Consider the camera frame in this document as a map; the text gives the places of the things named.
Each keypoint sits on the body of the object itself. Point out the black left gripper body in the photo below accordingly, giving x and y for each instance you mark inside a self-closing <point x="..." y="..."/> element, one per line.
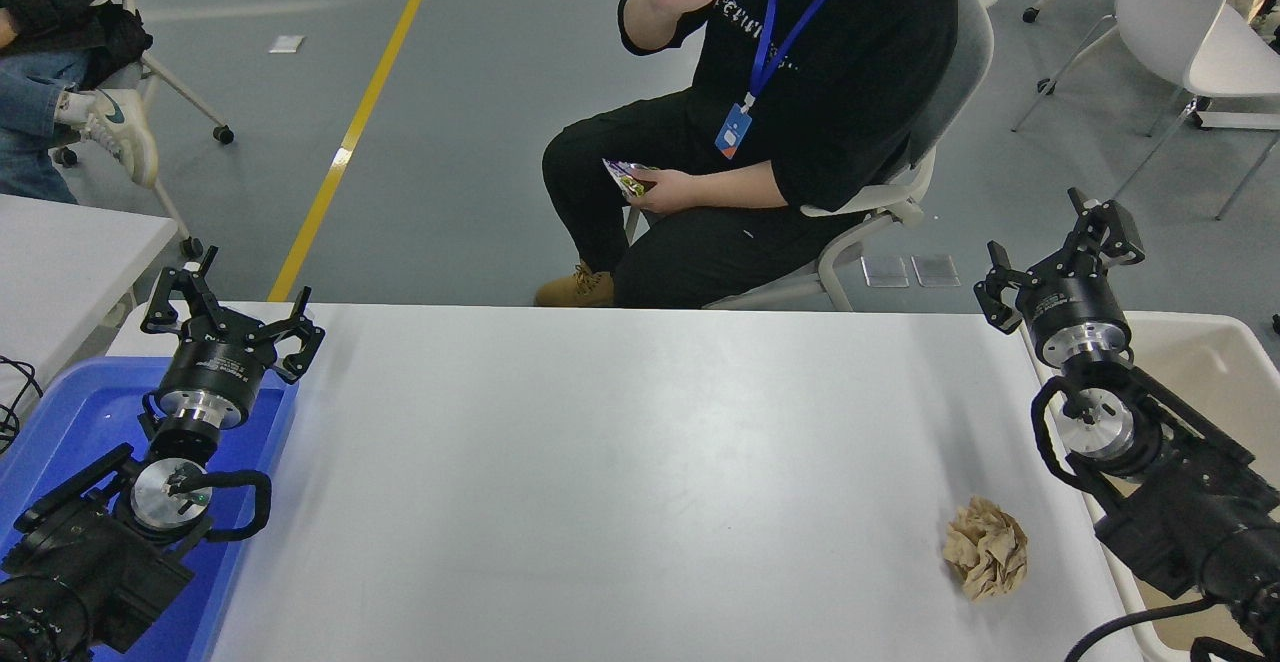
<point x="210" y="367"/>

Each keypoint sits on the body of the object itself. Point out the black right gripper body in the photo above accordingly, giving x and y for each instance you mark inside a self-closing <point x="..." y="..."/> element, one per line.
<point x="1070" y="304"/>

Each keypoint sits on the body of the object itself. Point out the tan paper ball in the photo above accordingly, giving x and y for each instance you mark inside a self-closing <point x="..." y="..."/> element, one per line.
<point x="985" y="547"/>

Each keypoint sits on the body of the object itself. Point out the purple yellow snack bar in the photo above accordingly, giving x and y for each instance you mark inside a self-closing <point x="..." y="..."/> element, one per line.
<point x="628" y="179"/>

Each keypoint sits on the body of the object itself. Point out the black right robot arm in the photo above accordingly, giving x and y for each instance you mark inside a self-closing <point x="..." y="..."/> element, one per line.
<point x="1180" y="512"/>

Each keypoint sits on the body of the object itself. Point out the person's left forearm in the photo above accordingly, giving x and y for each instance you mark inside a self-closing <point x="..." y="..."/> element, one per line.
<point x="735" y="187"/>

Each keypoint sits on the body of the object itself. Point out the person's right forearm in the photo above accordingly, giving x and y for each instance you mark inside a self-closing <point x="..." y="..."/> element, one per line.
<point x="655" y="27"/>

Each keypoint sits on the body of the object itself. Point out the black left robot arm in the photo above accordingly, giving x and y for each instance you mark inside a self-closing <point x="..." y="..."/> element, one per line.
<point x="80" y="562"/>

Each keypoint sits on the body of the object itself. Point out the person's hand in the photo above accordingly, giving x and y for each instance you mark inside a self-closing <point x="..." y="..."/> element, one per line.
<point x="5" y="30"/>

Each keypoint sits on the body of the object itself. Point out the person's left hand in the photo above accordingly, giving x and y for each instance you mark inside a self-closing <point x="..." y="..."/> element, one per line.
<point x="670" y="194"/>

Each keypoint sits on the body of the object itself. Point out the clear floor plate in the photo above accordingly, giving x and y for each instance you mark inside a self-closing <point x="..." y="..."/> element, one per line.
<point x="936" y="270"/>
<point x="885" y="272"/>

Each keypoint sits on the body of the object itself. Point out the large pale plastic bin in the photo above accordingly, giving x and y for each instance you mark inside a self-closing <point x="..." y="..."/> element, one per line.
<point x="1200" y="362"/>

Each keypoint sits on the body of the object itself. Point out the small white table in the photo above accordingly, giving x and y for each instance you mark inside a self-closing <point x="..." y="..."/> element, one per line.
<point x="70" y="252"/>

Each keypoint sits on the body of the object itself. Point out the blue plastic tray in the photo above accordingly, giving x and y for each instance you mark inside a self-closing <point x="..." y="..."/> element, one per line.
<point x="70" y="412"/>

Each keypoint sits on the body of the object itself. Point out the grey white office chair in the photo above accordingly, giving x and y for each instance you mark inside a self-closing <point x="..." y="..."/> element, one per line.
<point x="950" y="72"/>

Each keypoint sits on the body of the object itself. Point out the white wheeled chair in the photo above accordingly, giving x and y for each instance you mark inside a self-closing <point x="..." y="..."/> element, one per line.
<point x="130" y="72"/>

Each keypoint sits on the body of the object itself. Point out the white shell chair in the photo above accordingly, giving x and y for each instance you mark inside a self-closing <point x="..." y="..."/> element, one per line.
<point x="1180" y="12"/>

